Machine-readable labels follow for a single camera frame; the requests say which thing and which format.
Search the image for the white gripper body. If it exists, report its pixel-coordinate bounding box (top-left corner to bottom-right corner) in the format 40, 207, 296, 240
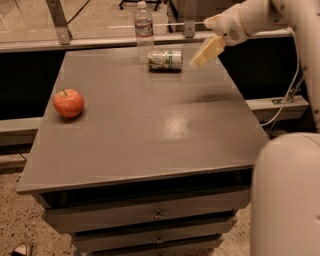
203, 4, 249, 46

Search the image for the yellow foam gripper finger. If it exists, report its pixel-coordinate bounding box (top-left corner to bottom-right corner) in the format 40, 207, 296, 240
189, 36, 226, 68

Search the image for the green white 7up can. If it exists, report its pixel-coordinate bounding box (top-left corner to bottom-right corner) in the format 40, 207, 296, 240
148, 49, 183, 72

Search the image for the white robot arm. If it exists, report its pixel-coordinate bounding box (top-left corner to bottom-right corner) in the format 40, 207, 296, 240
190, 0, 320, 256

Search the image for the clear plastic water bottle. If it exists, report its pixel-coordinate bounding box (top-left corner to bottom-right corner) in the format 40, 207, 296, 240
134, 1, 154, 64

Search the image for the grey drawer cabinet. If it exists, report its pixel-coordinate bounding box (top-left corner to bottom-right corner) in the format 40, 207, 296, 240
17, 48, 267, 242

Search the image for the red apple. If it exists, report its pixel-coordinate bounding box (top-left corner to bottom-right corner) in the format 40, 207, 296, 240
53, 89, 84, 118

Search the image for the middle grey drawer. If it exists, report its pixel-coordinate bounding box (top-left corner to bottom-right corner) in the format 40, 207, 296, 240
73, 215, 237, 252

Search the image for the grey drawer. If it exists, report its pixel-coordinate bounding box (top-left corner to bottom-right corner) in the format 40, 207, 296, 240
89, 235, 224, 256
43, 186, 250, 233
73, 215, 237, 252

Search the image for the top grey drawer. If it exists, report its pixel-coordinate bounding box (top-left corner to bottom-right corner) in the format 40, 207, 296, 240
43, 186, 250, 233

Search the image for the bottom grey drawer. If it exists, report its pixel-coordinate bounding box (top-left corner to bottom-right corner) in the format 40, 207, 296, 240
89, 235, 224, 256

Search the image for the shoe tip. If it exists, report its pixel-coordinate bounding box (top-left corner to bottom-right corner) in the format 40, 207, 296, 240
10, 243, 32, 256

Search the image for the white cable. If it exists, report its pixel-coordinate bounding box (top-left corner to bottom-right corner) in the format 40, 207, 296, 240
259, 26, 303, 128

